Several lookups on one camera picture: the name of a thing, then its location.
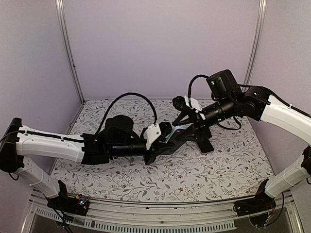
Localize black purple phone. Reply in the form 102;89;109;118
196;137;214;154

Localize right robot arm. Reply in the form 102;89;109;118
173;69;311;212

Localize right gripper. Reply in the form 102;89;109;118
172;95;237;142

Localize aluminium frame post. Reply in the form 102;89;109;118
55;0;85;104
238;0;267;102

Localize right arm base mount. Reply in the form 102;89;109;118
233;194;276;216

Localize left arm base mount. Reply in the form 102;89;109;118
47;194;89;216

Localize floral table mat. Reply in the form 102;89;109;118
50;98;275;203

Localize right aluminium frame post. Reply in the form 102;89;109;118
238;0;267;102

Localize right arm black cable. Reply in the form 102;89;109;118
188;74;209;98

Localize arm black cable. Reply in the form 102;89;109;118
96;92;157;134
188;74;209;98

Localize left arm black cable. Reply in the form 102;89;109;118
96;92;157;134

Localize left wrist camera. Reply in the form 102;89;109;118
141;122;173;150

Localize front aluminium rail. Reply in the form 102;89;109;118
22;191;304;233

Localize left aluminium frame post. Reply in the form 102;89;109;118
55;0;85;104

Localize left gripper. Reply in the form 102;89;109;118
110;135;175;166

